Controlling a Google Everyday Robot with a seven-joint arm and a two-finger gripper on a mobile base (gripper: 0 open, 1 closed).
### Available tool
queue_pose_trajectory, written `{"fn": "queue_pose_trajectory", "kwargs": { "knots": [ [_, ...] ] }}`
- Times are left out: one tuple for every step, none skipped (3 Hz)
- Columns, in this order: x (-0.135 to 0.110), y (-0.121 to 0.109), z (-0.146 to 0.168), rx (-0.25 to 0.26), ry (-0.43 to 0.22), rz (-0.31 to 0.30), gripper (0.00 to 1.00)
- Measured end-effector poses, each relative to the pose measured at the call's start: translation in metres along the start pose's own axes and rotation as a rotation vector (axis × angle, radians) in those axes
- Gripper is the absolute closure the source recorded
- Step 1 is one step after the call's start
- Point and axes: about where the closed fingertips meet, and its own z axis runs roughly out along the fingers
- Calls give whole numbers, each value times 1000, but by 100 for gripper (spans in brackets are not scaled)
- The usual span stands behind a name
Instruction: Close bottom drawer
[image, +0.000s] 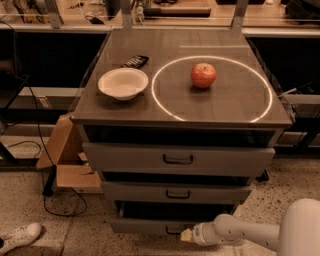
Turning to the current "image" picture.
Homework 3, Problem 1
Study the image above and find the white bowl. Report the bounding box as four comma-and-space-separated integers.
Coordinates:
98, 68, 149, 101

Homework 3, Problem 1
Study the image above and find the grey top drawer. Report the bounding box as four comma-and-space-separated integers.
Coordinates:
83, 142, 275, 177

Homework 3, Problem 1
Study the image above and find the black floor cable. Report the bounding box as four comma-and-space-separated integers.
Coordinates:
0, 19, 89, 218

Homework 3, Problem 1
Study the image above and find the wooden workbench in background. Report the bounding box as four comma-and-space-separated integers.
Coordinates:
0, 0, 320, 38

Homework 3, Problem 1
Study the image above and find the grey drawer cabinet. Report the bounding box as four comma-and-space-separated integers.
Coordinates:
71, 27, 294, 214

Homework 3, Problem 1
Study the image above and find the grey middle drawer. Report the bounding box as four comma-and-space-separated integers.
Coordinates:
101, 182, 251, 204

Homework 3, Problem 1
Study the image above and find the grey bottom drawer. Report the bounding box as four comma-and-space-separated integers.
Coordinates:
110, 200, 238, 237

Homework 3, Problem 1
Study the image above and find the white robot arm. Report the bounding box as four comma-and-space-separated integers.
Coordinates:
181, 199, 320, 256

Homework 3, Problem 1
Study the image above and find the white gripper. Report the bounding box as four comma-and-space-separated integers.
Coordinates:
180, 222, 220, 246

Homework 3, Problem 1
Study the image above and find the grey drawer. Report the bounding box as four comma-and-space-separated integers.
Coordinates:
101, 182, 251, 204
110, 200, 238, 237
83, 142, 275, 177

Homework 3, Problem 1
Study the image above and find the brown cardboard box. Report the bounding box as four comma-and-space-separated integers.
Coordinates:
36, 114, 102, 196

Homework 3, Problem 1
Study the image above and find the white sneaker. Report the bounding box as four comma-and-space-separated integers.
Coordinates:
0, 223, 42, 256

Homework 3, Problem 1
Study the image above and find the red apple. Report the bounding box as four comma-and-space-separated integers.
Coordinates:
191, 63, 217, 89

